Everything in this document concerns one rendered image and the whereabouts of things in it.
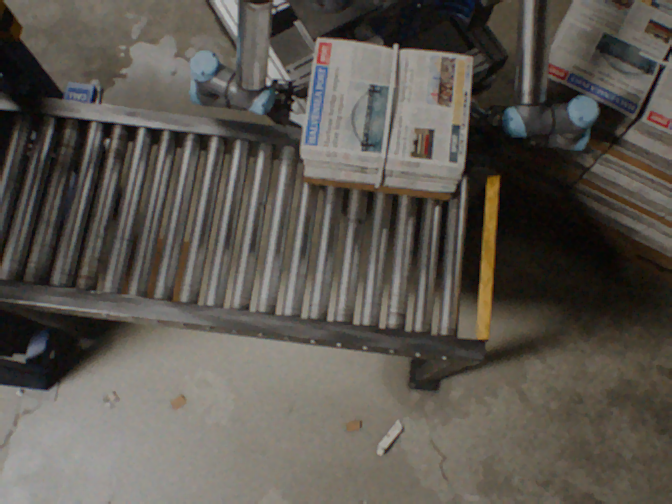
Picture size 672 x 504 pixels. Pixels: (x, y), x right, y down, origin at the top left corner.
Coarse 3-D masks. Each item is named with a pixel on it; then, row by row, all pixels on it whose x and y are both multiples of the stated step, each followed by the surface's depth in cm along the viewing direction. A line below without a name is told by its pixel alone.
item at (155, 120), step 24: (0, 96) 175; (24, 96) 175; (96, 120) 174; (120, 120) 174; (144, 120) 174; (168, 120) 174; (192, 120) 174; (216, 120) 174; (288, 144) 173; (480, 168) 172
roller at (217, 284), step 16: (240, 144) 172; (240, 160) 171; (240, 176) 171; (224, 192) 170; (240, 192) 170; (224, 208) 168; (240, 208) 170; (224, 224) 167; (224, 240) 166; (224, 256) 165; (224, 272) 164; (208, 288) 163; (224, 288) 164; (208, 304) 162
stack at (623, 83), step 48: (576, 0) 183; (624, 0) 182; (576, 48) 178; (624, 48) 178; (576, 96) 177; (624, 96) 175; (624, 144) 186; (528, 192) 241; (576, 192) 224; (624, 192) 209; (624, 240) 239
